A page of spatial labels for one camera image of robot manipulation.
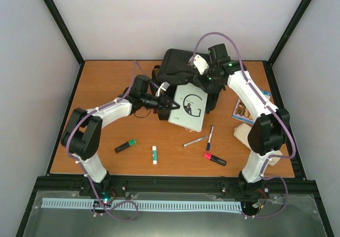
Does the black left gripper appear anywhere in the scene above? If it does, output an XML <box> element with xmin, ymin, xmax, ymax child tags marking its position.
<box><xmin>142</xmin><ymin>93</ymin><xmax>181</xmax><ymax>115</ymax></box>

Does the grey book with G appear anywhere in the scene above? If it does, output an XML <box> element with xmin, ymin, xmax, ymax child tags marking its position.
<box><xmin>168</xmin><ymin>83</ymin><xmax>208</xmax><ymax>132</ymax></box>

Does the black student backpack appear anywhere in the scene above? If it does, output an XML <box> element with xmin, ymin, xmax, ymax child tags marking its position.
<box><xmin>151</xmin><ymin>48</ymin><xmax>219</xmax><ymax>114</ymax></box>

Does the purple dog picture book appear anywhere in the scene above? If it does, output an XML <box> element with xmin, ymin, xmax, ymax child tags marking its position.
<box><xmin>232</xmin><ymin>94</ymin><xmax>271</xmax><ymax>125</ymax></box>

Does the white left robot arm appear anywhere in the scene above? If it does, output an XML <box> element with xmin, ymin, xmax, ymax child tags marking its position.
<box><xmin>61</xmin><ymin>75</ymin><xmax>181</xmax><ymax>196</ymax></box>

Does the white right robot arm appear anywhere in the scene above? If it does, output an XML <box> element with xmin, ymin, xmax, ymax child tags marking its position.
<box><xmin>189</xmin><ymin>44</ymin><xmax>290</xmax><ymax>196</ymax></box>

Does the green tipped white marker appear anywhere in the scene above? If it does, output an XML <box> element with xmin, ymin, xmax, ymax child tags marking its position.
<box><xmin>182</xmin><ymin>135</ymin><xmax>209</xmax><ymax>147</ymax></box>

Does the white green glue stick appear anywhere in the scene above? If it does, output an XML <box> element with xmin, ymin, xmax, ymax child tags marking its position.
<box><xmin>152</xmin><ymin>146</ymin><xmax>158</xmax><ymax>165</ymax></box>

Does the blue capped white pen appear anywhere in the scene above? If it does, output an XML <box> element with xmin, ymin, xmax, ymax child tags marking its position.
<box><xmin>206</xmin><ymin>125</ymin><xmax>214</xmax><ymax>151</ymax></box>

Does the green highlighter marker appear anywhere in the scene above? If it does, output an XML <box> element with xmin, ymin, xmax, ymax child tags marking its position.
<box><xmin>114</xmin><ymin>139</ymin><xmax>137</xmax><ymax>153</ymax></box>

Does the cream quilted pencil case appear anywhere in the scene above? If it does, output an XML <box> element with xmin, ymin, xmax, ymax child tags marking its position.
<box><xmin>233</xmin><ymin>122</ymin><xmax>283</xmax><ymax>167</ymax></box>

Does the pink highlighter marker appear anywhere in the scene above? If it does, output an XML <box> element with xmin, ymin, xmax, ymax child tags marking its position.
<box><xmin>204</xmin><ymin>153</ymin><xmax>226</xmax><ymax>166</ymax></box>

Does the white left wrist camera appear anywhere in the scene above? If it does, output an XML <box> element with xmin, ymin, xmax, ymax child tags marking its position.
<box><xmin>155</xmin><ymin>82</ymin><xmax>169</xmax><ymax>97</ymax></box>

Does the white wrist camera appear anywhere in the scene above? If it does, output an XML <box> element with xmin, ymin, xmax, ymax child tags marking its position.
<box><xmin>189</xmin><ymin>54</ymin><xmax>209</xmax><ymax>75</ymax></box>
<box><xmin>155</xmin><ymin>82</ymin><xmax>169</xmax><ymax>97</ymax></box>

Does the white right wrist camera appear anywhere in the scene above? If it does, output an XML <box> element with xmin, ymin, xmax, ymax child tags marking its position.
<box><xmin>189</xmin><ymin>54</ymin><xmax>209</xmax><ymax>75</ymax></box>

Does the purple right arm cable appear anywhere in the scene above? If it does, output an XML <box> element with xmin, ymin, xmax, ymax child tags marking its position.
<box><xmin>190</xmin><ymin>31</ymin><xmax>297</xmax><ymax>219</ymax></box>

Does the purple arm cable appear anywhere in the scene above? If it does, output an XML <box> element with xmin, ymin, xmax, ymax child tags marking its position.
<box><xmin>65</xmin><ymin>60</ymin><xmax>139</xmax><ymax>221</ymax></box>
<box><xmin>190</xmin><ymin>31</ymin><xmax>297</xmax><ymax>219</ymax></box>

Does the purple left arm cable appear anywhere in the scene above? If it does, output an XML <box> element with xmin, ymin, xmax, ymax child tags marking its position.
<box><xmin>65</xmin><ymin>60</ymin><xmax>139</xmax><ymax>221</ymax></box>

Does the light blue cable duct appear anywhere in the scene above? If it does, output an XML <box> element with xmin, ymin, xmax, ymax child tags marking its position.
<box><xmin>41</xmin><ymin>198</ymin><xmax>242</xmax><ymax>214</ymax></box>

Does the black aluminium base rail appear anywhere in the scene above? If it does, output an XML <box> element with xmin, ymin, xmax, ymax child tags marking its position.
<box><xmin>31</xmin><ymin>174</ymin><xmax>320</xmax><ymax>201</ymax></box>

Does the right black frame post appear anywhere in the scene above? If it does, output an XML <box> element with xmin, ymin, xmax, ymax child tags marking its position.
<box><xmin>267</xmin><ymin>0</ymin><xmax>324</xmax><ymax>65</ymax></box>

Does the black frame post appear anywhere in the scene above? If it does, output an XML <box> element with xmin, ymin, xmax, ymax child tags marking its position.
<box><xmin>267</xmin><ymin>0</ymin><xmax>324</xmax><ymax>65</ymax></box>
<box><xmin>33</xmin><ymin>0</ymin><xmax>86</xmax><ymax>65</ymax></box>

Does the left black frame post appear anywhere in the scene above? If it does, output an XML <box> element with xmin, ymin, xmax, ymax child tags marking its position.
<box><xmin>33</xmin><ymin>0</ymin><xmax>86</xmax><ymax>65</ymax></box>

